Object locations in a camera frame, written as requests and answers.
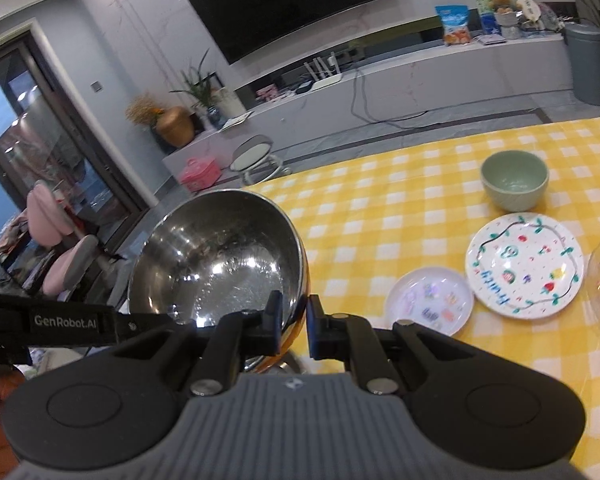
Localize blue snack bag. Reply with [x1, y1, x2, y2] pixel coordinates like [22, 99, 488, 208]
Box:
[435, 5, 472, 47]

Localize white router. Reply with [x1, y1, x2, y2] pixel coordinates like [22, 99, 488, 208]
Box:
[304, 52, 343, 92]

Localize yellow checked tablecloth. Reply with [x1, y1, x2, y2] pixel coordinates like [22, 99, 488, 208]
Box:
[240, 116, 600, 480]

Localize yellow dried flowers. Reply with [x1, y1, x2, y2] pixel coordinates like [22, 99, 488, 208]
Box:
[126, 92, 166, 126]

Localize large floral white plate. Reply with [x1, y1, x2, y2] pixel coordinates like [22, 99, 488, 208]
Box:
[465, 213, 586, 321]

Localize grey trash bin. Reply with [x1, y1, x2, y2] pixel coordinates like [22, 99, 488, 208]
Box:
[564, 22, 600, 106]

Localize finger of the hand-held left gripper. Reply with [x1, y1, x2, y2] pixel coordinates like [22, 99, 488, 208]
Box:
[122, 311, 198, 335]

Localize papers on cabinet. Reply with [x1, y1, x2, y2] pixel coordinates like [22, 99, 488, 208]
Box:
[219, 112, 254, 132]

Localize glass balcony door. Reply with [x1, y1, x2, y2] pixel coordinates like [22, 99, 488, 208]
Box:
[0, 30, 151, 283]

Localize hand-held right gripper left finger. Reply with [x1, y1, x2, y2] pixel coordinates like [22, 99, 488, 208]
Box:
[112, 290, 285, 397]

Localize stainless steel bowl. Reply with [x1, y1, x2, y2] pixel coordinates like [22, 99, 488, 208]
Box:
[127, 189, 310, 373]

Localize person's left hand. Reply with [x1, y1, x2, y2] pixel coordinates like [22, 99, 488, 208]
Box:
[0, 366, 28, 461]

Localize black cable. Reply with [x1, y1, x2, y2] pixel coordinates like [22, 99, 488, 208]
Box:
[349, 67, 433, 124]

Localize round metal stool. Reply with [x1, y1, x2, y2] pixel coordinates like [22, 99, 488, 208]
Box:
[228, 135, 287, 186]

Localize pink desk chair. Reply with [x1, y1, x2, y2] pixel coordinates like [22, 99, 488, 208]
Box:
[26, 180, 126, 297]

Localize white television cabinet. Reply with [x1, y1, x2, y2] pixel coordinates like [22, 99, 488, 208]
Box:
[162, 35, 576, 181]

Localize potted plant blue white pot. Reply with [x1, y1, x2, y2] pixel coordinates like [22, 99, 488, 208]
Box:
[170, 50, 227, 130]

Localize black wall television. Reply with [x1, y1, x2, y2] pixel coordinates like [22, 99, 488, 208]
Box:
[182, 0, 397, 65]

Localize white canister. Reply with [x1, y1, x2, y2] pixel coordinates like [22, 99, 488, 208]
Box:
[224, 88, 247, 119]

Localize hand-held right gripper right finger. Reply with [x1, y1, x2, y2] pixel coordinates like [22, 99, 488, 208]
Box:
[306, 294, 481, 396]

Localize small white patterned plate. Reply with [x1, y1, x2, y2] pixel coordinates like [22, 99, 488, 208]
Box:
[384, 266, 475, 336]

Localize golden vase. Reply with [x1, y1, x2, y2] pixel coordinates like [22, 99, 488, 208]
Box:
[156, 106, 195, 148]

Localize pink basket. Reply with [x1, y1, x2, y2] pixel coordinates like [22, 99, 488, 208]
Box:
[178, 156, 223, 193]

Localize green ceramic bowl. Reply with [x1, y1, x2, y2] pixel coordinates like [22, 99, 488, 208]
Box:
[481, 151, 550, 212]

